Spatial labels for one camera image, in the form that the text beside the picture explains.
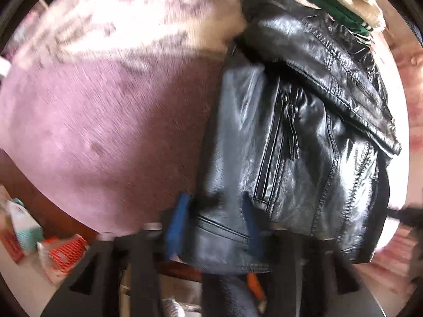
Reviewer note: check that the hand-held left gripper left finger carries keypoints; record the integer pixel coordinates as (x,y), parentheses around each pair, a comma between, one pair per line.
(178,228)

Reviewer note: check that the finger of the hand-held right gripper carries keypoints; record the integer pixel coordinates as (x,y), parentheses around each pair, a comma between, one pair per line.
(402,214)

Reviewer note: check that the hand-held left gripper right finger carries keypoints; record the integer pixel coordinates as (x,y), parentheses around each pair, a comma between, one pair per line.
(253,237)

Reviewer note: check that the black leather jacket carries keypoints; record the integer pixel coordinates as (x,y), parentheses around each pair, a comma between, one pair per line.
(297,145)

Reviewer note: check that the pink patterned sheet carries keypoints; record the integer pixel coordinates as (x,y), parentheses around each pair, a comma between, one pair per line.
(396,251)

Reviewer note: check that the dark cloth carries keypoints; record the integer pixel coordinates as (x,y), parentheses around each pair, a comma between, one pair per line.
(228,299)

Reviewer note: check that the red white snack packet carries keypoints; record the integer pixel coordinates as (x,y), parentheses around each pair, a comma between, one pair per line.
(10,246)
(64,254)

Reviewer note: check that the pink cream fleece blanket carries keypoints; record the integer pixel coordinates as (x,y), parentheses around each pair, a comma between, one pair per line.
(99,99)

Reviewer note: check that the teal white box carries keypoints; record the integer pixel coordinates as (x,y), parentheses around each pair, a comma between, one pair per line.
(25,228)

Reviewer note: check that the green striped garment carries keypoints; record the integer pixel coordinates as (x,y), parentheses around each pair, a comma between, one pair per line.
(325,1)

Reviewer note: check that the brown wooden bed frame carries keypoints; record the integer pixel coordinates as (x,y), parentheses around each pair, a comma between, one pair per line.
(36,190)

